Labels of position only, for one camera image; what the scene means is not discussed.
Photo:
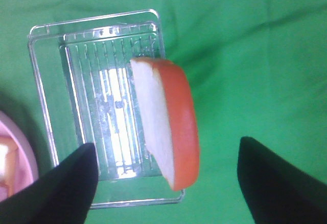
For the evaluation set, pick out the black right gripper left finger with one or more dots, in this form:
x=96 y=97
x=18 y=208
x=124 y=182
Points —
x=63 y=195

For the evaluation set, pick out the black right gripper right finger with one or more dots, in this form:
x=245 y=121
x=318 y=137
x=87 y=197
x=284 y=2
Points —
x=275 y=190

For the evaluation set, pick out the toast bread slice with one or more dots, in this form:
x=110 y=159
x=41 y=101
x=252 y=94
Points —
x=9 y=150
x=168 y=118

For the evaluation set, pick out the pink round plate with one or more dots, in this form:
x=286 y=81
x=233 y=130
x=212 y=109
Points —
x=26 y=167

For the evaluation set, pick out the clear plastic right container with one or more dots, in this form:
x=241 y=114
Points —
x=85 y=86

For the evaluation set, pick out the green tablecloth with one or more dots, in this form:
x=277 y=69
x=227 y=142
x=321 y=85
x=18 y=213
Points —
x=256 y=67

